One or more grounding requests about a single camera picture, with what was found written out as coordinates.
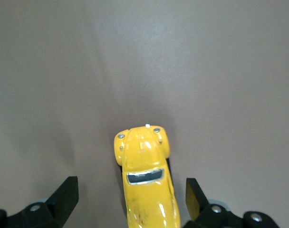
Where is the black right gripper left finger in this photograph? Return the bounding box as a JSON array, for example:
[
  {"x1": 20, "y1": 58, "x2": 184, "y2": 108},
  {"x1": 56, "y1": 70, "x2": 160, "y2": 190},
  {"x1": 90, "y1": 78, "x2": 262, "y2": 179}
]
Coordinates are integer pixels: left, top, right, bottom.
[{"x1": 0, "y1": 176, "x2": 79, "y2": 228}]

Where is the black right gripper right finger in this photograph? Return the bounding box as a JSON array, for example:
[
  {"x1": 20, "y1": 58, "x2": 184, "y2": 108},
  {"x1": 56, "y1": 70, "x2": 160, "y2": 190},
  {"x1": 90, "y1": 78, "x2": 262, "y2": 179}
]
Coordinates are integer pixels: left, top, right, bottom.
[{"x1": 182, "y1": 178, "x2": 278, "y2": 228}]

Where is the yellow beetle toy car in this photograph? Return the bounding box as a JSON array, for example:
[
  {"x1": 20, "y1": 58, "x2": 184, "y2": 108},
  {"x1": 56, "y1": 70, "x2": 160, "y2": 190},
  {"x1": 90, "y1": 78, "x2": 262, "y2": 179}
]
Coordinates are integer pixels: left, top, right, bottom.
[{"x1": 113, "y1": 123, "x2": 181, "y2": 228}]

